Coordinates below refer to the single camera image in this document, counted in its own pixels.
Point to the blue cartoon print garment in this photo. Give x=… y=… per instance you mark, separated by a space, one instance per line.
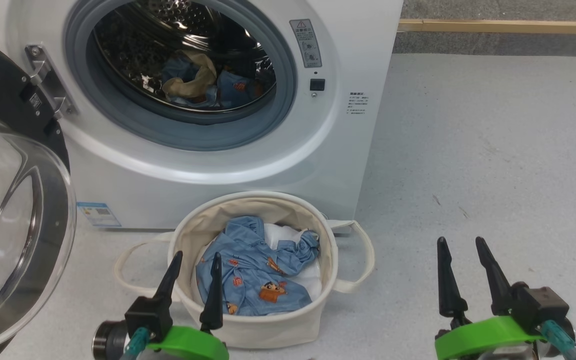
x=235 y=87
x=248 y=270

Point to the small printed text label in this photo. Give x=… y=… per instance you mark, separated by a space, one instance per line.
x=358 y=102

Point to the blue energy label sticker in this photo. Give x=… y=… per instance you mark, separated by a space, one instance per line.
x=98 y=214

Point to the metal door hinge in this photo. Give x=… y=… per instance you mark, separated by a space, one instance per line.
x=48 y=75

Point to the cream canvas laundry basket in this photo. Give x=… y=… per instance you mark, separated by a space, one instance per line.
x=268 y=330

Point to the cream printed garment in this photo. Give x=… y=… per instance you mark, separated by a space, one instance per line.
x=200 y=80

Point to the wooden baseboard strip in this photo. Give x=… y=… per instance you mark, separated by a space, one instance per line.
x=493 y=26

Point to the white cloth basket liner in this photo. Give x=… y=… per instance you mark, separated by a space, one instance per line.
x=313 y=280

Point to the white front-load washing machine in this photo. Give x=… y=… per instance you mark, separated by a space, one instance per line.
x=268 y=165

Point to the steel washer drum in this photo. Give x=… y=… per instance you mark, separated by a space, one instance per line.
x=128 y=55

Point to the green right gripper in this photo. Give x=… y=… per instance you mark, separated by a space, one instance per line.
x=478 y=337

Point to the grey warning sticker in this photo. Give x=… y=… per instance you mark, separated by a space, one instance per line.
x=306 y=45

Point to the grey rubber door gasket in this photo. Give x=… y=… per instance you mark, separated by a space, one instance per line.
x=285 y=85

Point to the black square door lock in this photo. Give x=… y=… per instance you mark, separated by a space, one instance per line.
x=317 y=84

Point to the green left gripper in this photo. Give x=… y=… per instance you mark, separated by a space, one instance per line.
x=193 y=345

